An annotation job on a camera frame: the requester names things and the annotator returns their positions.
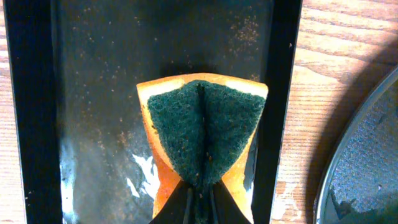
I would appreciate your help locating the black rectangular tray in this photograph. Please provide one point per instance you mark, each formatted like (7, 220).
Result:
(75, 66)

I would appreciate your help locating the orange green scrub sponge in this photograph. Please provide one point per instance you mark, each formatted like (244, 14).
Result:
(200, 127)

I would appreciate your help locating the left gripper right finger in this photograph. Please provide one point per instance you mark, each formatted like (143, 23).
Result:
(224, 209)

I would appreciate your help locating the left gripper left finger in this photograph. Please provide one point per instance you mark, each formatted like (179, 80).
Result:
(178, 208)

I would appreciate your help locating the black round tray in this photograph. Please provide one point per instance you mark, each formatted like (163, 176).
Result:
(360, 183)

